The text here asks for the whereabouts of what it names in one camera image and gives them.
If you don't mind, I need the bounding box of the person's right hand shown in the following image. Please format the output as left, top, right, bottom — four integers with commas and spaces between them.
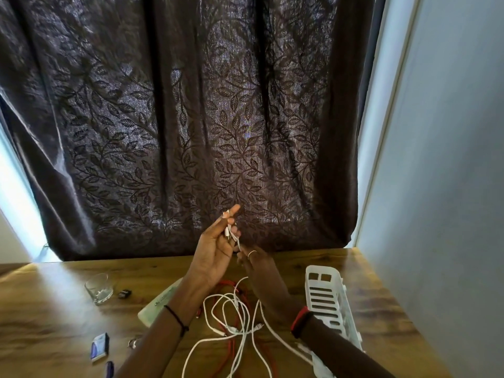
236, 246, 294, 316

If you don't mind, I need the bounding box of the person's left hand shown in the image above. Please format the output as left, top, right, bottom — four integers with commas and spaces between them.
185, 203, 243, 288

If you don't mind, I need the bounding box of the red multi-head cable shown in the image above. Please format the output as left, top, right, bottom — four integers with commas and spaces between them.
195, 279, 280, 378

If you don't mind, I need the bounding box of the white plastic slotted basket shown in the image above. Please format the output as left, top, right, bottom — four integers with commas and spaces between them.
305, 265, 364, 378

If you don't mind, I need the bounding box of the white cable with red plug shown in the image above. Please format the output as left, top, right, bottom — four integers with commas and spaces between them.
181, 302, 316, 378

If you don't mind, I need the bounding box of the person's left forearm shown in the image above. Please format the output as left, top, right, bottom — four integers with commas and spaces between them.
114, 277, 209, 378

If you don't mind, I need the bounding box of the red wristband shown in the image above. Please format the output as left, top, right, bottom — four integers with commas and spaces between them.
290, 306, 310, 331

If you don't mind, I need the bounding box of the black thread wristband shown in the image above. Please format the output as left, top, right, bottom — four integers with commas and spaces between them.
163, 304, 190, 338

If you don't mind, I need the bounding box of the pale green plastic case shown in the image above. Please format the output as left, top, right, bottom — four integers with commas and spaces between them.
137, 277, 184, 329

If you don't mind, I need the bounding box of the clear drinking glass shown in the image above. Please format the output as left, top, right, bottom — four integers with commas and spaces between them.
85, 272, 114, 306

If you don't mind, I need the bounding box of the brown leaf-patterned curtain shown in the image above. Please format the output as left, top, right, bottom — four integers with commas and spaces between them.
0, 0, 389, 263

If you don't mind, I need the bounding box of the white and blue eraser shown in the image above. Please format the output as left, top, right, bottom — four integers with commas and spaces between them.
90, 332, 110, 363

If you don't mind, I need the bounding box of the black beaded bracelet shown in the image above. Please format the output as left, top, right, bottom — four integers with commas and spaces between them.
293, 310, 316, 340

